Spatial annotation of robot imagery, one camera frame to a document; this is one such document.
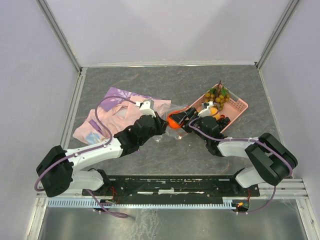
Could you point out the pink plastic basket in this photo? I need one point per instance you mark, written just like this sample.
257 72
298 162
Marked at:
232 109

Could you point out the fake peach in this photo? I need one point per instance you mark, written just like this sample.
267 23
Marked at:
214 112

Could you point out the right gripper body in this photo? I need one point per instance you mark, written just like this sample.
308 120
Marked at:
192 114

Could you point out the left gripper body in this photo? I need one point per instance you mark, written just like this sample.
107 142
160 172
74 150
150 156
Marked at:
157 128

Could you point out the pink purple printed cloth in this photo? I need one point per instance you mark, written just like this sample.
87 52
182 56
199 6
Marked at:
113 113

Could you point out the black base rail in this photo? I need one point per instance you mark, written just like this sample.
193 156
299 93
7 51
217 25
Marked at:
172 189

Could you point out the fake brown longan bunch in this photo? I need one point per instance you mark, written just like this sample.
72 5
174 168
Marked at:
218 96

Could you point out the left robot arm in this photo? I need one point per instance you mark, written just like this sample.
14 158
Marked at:
62 170

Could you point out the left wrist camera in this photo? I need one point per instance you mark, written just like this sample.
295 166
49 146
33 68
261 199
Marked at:
146 107

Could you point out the fake orange persimmon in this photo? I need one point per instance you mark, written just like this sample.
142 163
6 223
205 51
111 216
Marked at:
172 124

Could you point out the clear zip top bag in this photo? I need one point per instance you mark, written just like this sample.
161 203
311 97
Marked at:
173 130

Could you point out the fake dark grape bunch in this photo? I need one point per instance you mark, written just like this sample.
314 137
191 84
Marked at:
223 122

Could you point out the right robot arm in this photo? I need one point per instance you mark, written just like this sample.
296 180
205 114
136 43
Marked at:
271 161

